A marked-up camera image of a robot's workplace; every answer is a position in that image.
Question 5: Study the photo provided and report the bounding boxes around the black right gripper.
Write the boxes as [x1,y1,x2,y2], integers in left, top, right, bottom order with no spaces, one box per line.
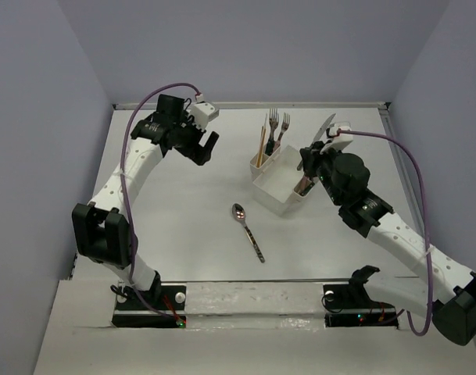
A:
[300,141,344,206]

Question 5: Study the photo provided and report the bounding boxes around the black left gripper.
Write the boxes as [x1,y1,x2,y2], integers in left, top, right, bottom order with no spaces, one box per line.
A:
[173,110,219,166]

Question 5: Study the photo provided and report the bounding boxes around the pink-handled knife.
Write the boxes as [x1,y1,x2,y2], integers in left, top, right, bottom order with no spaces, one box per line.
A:
[295,176,309,195]

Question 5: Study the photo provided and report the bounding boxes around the black-handled knife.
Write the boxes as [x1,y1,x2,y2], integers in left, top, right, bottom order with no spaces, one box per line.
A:
[297,113,336,174]

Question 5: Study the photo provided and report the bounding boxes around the black-handled fork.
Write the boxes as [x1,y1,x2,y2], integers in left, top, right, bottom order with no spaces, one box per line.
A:
[265,140,275,156]

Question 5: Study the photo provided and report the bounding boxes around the orange chopstick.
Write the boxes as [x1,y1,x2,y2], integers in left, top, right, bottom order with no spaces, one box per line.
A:
[255,130,265,169]
[256,127,267,169]

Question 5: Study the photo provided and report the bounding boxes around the teal-handled fork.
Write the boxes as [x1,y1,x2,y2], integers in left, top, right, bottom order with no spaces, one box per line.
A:
[273,112,291,152]

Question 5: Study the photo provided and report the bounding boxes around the white chopstick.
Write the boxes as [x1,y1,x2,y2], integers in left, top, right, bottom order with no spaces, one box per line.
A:
[256,114,268,168]

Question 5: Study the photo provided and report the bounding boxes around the pink-handled fork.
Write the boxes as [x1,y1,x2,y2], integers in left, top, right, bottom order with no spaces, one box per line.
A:
[268,108,279,140]

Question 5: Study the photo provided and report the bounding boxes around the black-handled spoon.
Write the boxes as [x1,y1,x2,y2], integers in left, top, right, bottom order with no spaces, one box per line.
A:
[231,203,266,263]

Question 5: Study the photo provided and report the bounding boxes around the teal-handled knife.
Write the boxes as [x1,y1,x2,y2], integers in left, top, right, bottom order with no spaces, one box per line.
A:
[302,181,315,196]

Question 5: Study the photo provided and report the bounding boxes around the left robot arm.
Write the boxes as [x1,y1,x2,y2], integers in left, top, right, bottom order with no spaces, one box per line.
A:
[71,95,219,309]

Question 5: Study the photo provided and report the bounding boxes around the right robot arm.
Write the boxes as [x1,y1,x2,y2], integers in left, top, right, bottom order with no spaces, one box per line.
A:
[299,141,476,346]

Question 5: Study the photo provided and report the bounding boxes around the white utensil caddy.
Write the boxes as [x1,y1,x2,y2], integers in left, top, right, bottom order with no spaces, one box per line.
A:
[249,145,319,216]

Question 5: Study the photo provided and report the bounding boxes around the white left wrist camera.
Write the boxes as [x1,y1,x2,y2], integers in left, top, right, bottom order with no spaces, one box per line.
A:
[189,102,220,130]

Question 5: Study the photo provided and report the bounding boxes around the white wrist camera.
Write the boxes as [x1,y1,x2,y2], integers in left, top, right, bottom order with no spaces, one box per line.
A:
[322,122,353,153]
[189,102,220,130]

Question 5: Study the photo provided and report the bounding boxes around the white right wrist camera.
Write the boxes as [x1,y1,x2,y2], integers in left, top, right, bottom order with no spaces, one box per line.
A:
[322,122,353,153]

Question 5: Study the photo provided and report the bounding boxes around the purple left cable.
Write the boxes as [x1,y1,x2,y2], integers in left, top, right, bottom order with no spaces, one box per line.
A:
[120,82,203,325]

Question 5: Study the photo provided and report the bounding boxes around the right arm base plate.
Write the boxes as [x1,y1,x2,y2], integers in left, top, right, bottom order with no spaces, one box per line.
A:
[320,284,399,328]

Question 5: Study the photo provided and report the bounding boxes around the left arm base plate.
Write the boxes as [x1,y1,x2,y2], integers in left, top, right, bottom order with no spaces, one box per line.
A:
[109,283,187,329]

